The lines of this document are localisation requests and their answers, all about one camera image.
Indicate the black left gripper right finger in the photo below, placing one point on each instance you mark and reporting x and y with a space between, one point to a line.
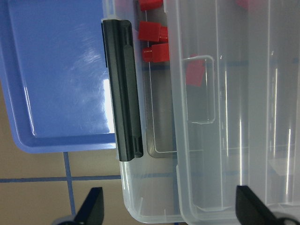
250 210

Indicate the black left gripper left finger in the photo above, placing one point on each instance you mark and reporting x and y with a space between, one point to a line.
92 209

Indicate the red block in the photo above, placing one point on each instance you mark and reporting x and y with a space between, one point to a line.
146 5
153 32
195 72

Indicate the blue plastic tray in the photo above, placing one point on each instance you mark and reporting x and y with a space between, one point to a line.
54 77

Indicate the clear plastic storage box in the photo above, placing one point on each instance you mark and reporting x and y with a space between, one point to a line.
149 182

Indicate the black box latch handle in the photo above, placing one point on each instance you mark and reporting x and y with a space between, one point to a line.
120 60

